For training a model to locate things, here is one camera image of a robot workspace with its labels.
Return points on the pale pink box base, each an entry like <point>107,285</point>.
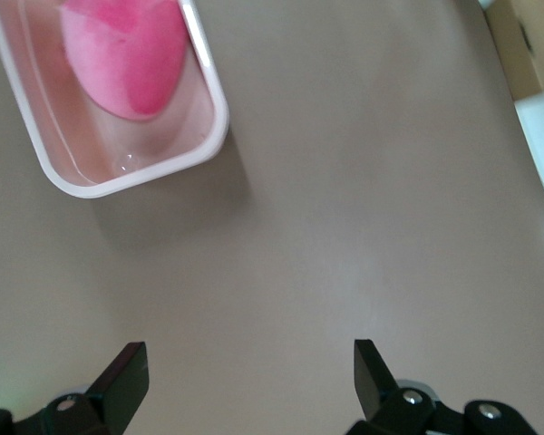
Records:
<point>54,136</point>

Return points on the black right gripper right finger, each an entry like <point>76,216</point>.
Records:
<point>376,394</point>

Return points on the brown table mat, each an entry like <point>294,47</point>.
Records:
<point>344,181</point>

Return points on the cardboard box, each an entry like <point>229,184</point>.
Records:
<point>526,45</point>

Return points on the pink plush toy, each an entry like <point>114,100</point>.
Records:
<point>131,59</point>

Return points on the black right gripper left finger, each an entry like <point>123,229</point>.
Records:
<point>118,394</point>

